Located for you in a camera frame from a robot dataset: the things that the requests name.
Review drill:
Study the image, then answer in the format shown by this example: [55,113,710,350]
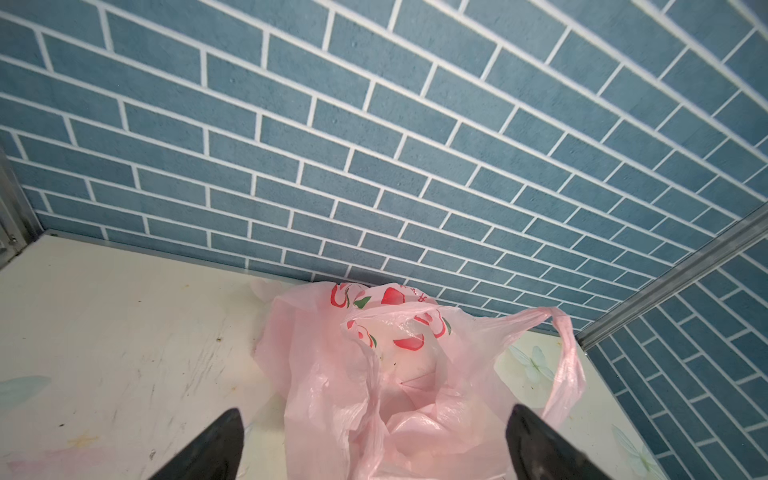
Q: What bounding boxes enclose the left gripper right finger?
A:
[505,404,610,480]

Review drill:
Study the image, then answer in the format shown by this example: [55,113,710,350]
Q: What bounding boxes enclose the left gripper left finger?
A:
[150,408,245,480]

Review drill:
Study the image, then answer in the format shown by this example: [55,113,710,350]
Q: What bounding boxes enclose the pink plastic bag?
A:
[252,280,586,479]

